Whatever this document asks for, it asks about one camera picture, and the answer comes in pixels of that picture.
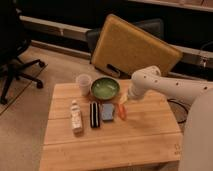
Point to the wooden table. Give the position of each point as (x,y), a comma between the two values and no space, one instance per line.
(149,134)

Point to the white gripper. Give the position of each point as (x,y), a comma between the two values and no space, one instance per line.
(124,98)

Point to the black office chair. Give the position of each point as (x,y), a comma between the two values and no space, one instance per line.
(13,41)

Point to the translucent plastic cup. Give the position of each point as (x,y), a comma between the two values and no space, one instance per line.
(84,83)

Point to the blue sponge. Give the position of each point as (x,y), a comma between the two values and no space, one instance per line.
(107,112)

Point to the orange pepper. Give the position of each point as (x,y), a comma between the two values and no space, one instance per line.
(121,112)

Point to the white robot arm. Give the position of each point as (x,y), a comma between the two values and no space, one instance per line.
(197,145)

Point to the green ceramic bowl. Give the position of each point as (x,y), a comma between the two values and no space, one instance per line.
(105,88)

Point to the black and white eraser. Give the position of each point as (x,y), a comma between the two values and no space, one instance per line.
(94,115)

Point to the white plastic bottle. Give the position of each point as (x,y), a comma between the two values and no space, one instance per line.
(76,119)

